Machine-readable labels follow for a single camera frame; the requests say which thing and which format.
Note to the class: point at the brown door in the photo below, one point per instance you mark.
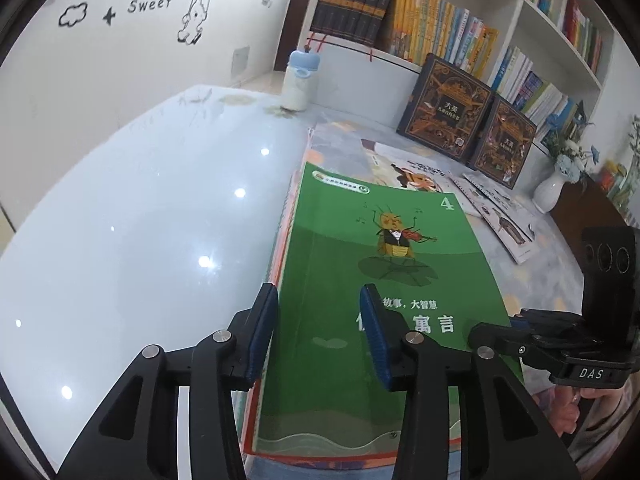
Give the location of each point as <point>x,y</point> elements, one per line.
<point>295,25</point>

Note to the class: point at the white bottle with blue lid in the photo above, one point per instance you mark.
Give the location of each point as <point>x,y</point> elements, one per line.
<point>297,85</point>

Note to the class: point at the brown wooden cabinet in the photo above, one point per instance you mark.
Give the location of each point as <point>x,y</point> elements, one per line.
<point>580,215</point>

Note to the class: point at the white book orange figure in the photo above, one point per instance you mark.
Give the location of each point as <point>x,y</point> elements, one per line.
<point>415,175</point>

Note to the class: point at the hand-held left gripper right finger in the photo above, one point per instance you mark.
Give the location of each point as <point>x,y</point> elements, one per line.
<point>377,335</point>

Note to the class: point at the dark ornate encyclopedia book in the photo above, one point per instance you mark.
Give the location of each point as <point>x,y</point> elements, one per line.
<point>505,145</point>
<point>445,105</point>

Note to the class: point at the black outline cloud sticker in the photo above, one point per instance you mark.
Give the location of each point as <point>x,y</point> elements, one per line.
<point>74,14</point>

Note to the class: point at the bright green paperback book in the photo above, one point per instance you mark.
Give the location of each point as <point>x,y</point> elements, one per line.
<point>340,260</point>

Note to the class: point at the white wall access panel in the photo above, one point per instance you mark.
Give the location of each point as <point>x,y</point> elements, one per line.
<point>242,60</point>

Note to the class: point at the white book dark robed figure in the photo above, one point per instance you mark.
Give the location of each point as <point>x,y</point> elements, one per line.
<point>515,235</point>

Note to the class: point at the row of dark hardcover volumes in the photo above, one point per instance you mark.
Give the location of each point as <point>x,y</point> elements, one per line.
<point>350,0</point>

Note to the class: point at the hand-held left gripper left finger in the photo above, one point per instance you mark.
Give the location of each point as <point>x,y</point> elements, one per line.
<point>262,330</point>

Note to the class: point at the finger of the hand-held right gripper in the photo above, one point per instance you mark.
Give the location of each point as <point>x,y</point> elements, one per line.
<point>505,340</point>
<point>545,321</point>

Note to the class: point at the colourful toy container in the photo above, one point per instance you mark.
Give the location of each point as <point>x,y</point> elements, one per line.
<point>612,180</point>

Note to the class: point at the thin white illustrated book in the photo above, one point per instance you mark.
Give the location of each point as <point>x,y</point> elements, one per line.
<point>475,192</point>

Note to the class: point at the person's right hand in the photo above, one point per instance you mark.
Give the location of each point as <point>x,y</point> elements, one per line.
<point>567,412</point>

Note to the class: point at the person's right forearm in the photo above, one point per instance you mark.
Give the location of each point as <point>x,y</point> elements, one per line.
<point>610,420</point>

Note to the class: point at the stack of children's books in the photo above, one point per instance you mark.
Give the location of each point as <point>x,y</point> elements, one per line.
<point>251,420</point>

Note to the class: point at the row of colourful shelf books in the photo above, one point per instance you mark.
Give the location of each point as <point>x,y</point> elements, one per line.
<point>440,25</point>

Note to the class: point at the bear on swing sticker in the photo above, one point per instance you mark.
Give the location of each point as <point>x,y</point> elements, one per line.
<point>195,10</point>

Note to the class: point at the white ribbed vase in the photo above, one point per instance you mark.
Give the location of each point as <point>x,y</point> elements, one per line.
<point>547,192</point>

